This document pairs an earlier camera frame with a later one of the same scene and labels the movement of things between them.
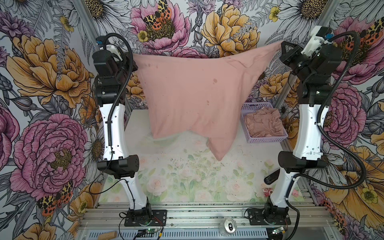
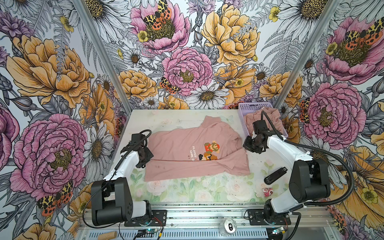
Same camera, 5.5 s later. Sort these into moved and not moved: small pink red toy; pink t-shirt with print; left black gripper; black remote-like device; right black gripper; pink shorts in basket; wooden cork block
Moved: left black gripper; right black gripper; pink t-shirt with print
Not moved: black remote-like device; wooden cork block; small pink red toy; pink shorts in basket
